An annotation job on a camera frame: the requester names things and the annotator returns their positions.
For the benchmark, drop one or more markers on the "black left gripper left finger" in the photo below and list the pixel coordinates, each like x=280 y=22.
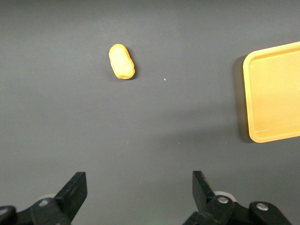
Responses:
x=70 y=197

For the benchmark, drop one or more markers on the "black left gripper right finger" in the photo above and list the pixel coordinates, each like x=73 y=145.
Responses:
x=206 y=199

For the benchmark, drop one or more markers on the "yellow potato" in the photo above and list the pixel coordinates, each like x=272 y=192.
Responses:
x=122 y=62

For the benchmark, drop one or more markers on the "yellow plastic tray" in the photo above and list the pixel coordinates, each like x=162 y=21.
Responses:
x=274 y=93

